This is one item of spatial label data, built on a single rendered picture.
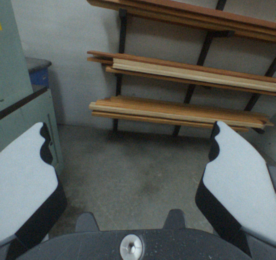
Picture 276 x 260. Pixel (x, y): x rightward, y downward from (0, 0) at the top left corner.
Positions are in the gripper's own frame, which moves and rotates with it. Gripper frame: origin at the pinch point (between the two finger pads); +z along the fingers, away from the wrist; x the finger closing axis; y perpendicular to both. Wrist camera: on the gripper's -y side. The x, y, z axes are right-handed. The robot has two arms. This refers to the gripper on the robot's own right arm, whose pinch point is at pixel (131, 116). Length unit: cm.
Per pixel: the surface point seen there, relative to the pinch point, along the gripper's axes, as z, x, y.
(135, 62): 131, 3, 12
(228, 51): 179, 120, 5
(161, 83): 178, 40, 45
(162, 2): 124, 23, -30
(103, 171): 95, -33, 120
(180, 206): 60, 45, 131
